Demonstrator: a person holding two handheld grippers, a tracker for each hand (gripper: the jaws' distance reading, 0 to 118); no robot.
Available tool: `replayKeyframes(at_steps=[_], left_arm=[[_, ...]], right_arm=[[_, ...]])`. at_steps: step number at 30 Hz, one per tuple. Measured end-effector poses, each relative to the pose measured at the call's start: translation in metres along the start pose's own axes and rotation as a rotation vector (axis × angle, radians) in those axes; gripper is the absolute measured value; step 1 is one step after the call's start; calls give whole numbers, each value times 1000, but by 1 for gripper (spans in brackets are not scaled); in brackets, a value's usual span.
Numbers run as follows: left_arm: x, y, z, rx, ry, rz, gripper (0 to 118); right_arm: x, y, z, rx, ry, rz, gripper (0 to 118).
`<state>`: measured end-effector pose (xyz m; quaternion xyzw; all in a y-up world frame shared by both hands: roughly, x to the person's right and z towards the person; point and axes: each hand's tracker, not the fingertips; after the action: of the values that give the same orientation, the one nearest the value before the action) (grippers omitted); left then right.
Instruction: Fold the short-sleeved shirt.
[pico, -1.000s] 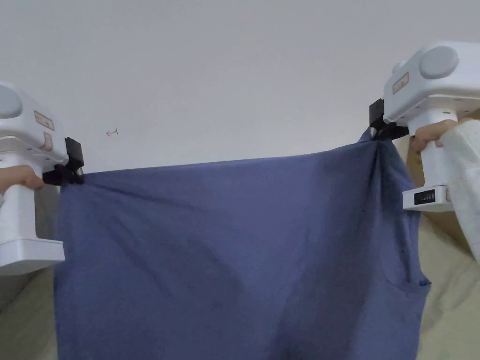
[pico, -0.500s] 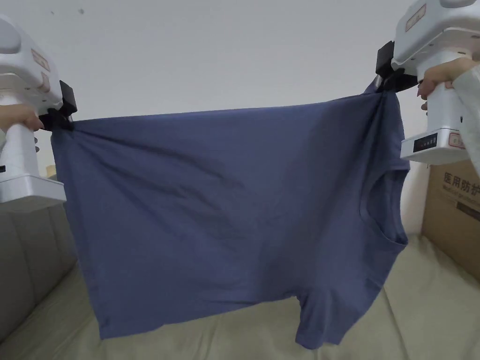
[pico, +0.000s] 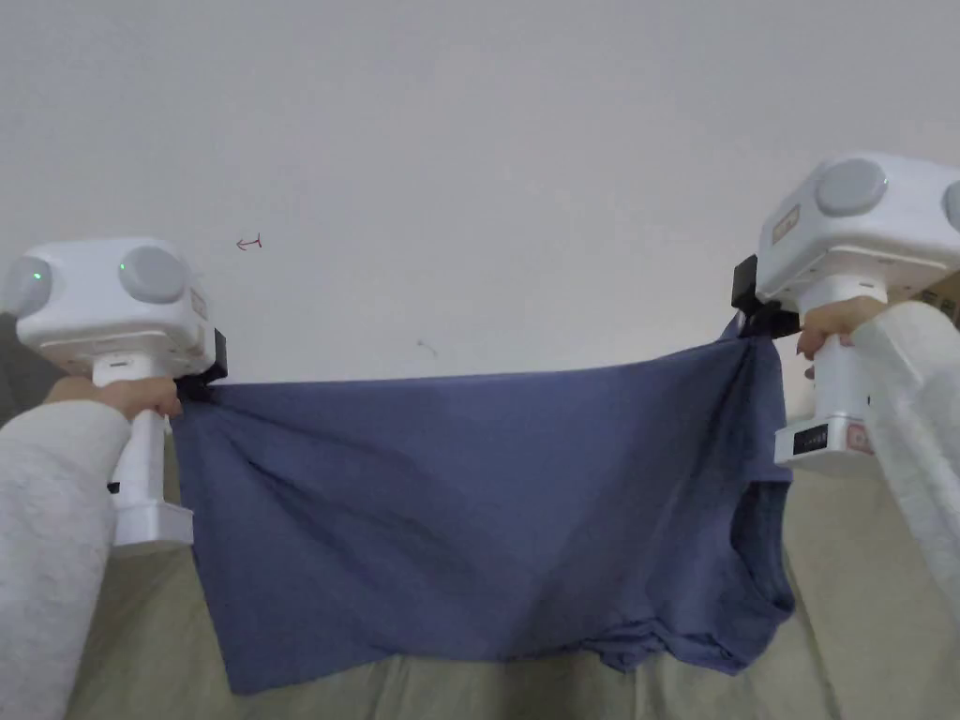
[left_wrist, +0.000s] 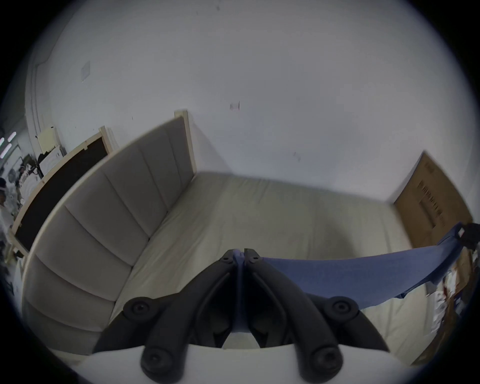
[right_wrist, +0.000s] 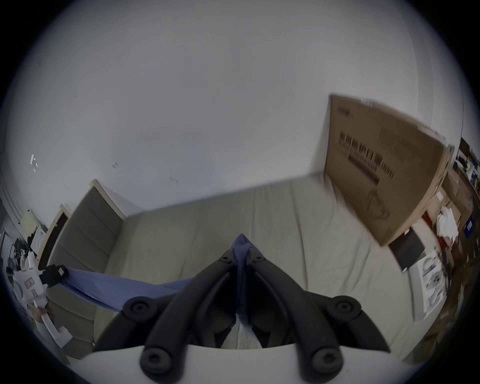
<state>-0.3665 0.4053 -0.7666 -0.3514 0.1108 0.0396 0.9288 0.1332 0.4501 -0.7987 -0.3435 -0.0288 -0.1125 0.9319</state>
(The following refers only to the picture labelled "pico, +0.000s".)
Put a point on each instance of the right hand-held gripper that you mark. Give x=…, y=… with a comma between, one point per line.
x=855, y=225

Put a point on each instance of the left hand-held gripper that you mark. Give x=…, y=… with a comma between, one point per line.
x=112, y=315

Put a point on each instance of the dark blue shirt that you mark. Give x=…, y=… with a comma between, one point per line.
x=465, y=510

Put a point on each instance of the person's left forearm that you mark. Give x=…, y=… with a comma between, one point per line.
x=45, y=540

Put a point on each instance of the person's right forearm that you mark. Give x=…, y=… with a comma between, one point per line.
x=911, y=420

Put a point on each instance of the person's right hand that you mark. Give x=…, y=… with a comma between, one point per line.
x=832, y=324

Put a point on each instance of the person's left hand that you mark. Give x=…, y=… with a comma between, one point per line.
x=127, y=394

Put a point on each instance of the brown cardboard carton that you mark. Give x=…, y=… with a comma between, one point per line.
x=941, y=300

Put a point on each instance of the bed with beige sheet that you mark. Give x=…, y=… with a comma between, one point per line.
x=525, y=694

